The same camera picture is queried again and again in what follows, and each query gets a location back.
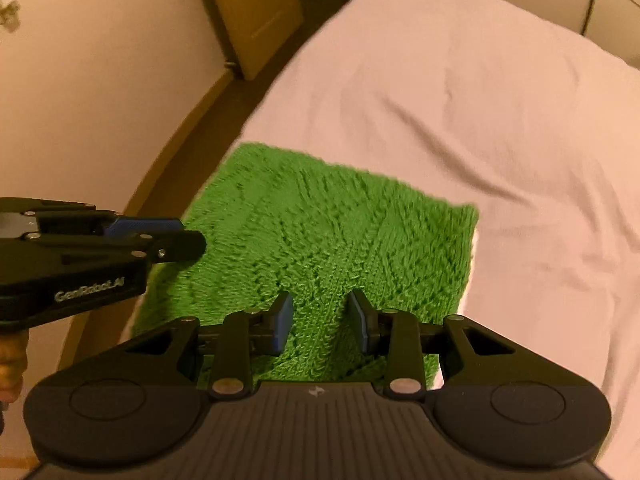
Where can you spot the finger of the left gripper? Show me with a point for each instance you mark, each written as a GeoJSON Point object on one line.
{"type": "Point", "coordinates": [130, 227]}
{"type": "Point", "coordinates": [167, 245]}

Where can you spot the wooden room door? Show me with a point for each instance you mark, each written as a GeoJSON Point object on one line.
{"type": "Point", "coordinates": [257, 29]}

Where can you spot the wall switch plate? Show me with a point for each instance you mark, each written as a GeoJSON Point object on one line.
{"type": "Point", "coordinates": [10, 15]}

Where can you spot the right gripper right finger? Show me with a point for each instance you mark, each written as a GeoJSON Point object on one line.
{"type": "Point", "coordinates": [394, 335]}

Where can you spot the left hand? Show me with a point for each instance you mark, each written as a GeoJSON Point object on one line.
{"type": "Point", "coordinates": [13, 363]}

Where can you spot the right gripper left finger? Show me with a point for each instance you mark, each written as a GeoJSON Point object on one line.
{"type": "Point", "coordinates": [242, 335]}

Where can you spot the green knitted vest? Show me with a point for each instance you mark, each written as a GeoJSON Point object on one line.
{"type": "Point", "coordinates": [282, 221]}

